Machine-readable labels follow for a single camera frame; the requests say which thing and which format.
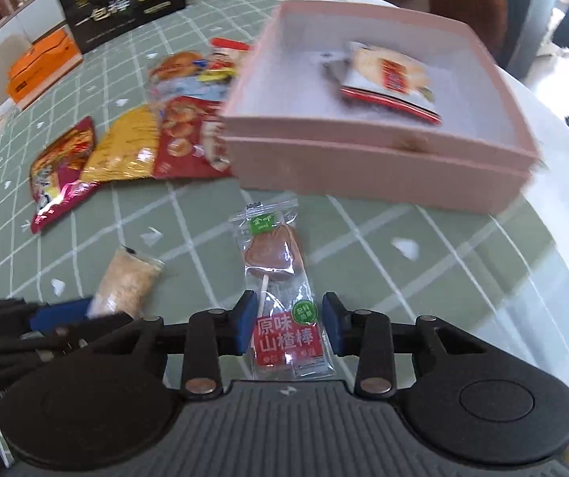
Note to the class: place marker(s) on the red biscuit snack bag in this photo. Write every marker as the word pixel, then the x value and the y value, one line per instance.
pixel 191 144

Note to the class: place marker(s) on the small red yellow packet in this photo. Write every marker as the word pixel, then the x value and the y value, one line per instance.
pixel 224 60

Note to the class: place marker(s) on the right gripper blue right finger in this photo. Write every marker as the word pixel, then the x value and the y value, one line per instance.
pixel 366 335

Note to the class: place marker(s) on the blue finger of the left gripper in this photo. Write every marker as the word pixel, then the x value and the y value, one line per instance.
pixel 48 318

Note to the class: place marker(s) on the yellow snack packet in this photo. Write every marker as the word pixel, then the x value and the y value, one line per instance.
pixel 127 151

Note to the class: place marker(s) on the orange box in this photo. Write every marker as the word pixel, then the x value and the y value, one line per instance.
pixel 44 64

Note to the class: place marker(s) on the white red snack packet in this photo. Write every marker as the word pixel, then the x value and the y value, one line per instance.
pixel 383 77

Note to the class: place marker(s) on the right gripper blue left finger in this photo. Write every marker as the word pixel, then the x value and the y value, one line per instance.
pixel 212 334

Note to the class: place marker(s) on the hawthorn lollipop clear wrapper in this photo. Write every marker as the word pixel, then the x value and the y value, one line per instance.
pixel 288 341

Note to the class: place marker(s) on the pink gift box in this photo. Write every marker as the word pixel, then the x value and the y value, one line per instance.
pixel 288 128

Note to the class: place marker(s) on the magenta spicy snack bag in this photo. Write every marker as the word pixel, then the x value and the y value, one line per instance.
pixel 55 176

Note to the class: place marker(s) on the clear bread snack bag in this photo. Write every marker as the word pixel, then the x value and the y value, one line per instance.
pixel 173 75

